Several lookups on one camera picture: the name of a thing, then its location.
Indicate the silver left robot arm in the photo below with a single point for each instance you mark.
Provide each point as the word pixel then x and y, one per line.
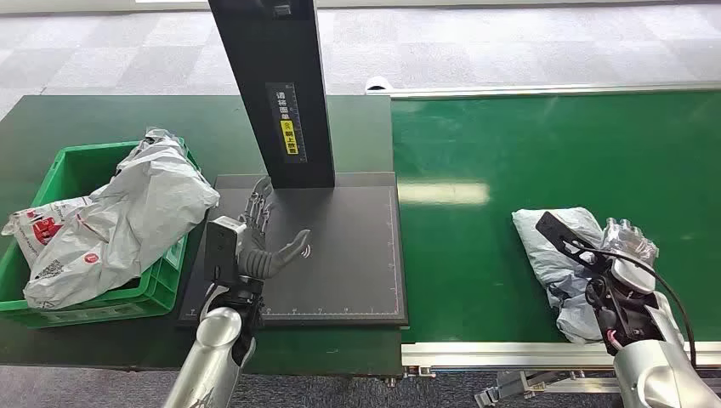
pixel 211 349

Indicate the large grey plastic mailer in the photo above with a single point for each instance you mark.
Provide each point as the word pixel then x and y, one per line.
pixel 146 208

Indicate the black inbound scanner machine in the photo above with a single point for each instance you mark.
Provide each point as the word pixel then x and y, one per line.
pixel 338 253

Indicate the thin aluminium conveyor rail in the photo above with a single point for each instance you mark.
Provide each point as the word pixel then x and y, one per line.
pixel 535 90

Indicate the black yellow ruler label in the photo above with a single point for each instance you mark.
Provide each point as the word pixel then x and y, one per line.
pixel 287 121

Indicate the green conveyor belt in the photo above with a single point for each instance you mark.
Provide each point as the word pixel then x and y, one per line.
pixel 563 152

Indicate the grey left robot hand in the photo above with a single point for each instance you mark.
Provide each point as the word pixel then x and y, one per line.
pixel 256 248

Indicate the white conveyor end cap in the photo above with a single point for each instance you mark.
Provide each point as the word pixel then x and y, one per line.
pixel 378 83

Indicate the wide aluminium conveyor rail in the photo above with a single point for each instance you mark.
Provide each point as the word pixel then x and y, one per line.
pixel 495 355

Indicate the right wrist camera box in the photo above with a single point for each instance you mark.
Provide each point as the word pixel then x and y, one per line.
pixel 560 234

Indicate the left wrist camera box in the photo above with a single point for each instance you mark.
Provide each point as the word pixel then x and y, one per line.
pixel 222 250

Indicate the grey blue soft package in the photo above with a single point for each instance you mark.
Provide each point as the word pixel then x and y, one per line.
pixel 555 253

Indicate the green plastic crate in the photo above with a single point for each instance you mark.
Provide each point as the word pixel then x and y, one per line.
pixel 73 169

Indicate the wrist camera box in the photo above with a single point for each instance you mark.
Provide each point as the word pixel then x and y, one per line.
pixel 560 234
pixel 222 250

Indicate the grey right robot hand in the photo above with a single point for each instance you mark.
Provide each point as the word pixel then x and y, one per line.
pixel 633 270

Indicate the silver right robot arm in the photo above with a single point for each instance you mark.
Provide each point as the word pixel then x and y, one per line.
pixel 659 371

